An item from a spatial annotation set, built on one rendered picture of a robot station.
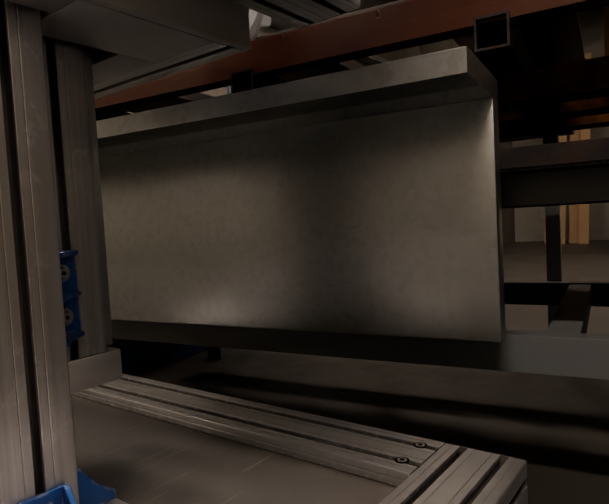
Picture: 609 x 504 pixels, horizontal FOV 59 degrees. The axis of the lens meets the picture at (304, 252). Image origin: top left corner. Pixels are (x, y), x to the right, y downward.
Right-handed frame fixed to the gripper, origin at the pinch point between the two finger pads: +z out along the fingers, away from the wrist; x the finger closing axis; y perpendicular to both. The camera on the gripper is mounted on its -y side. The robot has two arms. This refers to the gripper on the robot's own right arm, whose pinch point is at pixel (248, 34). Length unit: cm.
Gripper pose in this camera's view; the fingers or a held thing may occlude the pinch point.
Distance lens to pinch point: 112.3
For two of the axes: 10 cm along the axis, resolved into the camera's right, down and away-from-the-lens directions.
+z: 0.5, 10.0, 0.5
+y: 4.9, -0.6, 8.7
